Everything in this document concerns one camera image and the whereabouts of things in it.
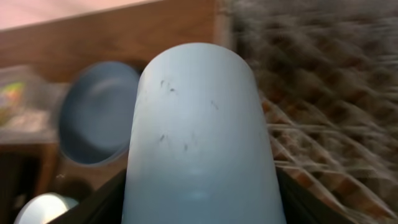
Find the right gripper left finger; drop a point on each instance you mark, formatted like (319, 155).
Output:
(105, 206)

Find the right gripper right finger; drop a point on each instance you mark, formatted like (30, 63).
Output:
(302, 207)

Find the light blue cup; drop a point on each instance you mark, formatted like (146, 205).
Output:
(200, 150)

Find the green orange snack wrapper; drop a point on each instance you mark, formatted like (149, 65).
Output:
(11, 98)

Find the grey dishwasher rack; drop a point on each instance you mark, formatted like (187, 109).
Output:
(327, 78)

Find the dark brown serving tray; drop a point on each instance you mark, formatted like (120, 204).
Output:
(58, 174)

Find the light blue small bowl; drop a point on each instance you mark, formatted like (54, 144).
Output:
(44, 208)

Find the dark blue plate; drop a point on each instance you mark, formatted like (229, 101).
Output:
(95, 119)

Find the clear plastic bin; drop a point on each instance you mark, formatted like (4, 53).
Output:
(35, 120)

